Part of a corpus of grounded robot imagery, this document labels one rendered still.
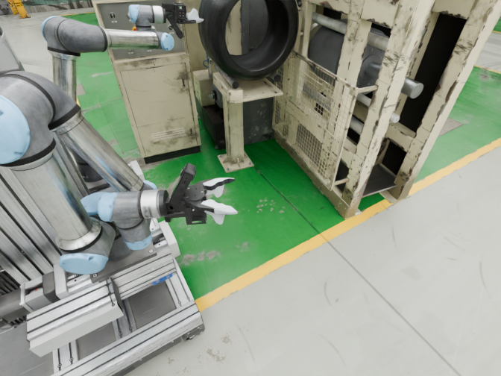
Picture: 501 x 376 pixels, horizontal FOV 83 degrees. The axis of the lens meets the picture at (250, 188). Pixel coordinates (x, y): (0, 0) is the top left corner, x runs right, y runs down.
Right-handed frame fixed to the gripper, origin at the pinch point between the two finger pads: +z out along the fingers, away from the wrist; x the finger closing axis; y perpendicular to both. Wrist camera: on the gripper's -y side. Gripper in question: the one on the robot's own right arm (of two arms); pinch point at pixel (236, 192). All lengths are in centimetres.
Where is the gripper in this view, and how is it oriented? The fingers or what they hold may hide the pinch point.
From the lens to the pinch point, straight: 75.0
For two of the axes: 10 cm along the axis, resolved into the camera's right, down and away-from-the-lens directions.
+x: 0.9, 5.6, -8.2
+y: 0.1, 8.2, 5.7
